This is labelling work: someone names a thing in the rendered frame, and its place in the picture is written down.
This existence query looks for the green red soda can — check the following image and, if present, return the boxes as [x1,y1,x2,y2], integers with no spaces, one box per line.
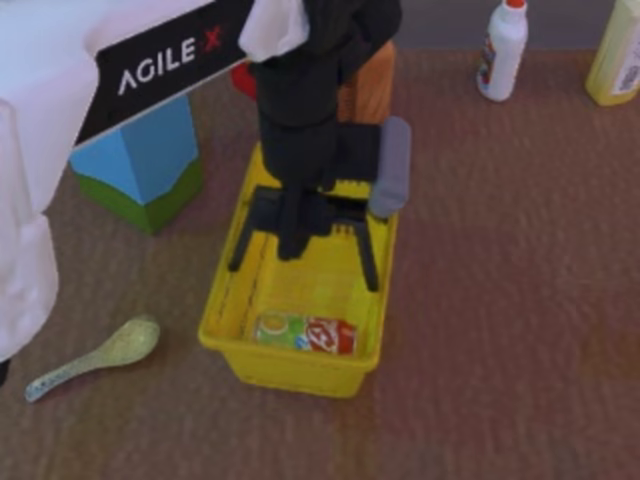
[253,312,359,356]

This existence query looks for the white bottle with orange cap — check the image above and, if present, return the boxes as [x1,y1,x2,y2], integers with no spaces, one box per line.
[475,0,530,103]

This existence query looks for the yellow bottle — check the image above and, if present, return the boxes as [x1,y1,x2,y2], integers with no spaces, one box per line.
[584,0,640,107]

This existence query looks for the red object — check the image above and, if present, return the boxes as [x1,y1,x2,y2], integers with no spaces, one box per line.
[230,60,259,99]

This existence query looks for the speckled ceramic spoon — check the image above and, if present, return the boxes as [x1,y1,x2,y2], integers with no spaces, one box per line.
[24,315,161,404]

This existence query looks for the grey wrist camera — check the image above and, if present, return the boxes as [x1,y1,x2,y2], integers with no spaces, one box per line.
[368,116,413,220]

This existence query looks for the orange container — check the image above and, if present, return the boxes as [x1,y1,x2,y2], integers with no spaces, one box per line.
[337,40,396,126]

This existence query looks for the blue and green carton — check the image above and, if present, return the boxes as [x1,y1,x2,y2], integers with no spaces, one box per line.
[68,94,205,236]

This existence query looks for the yellow plastic basket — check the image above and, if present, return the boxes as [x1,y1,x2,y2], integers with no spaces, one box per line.
[198,142,401,400]

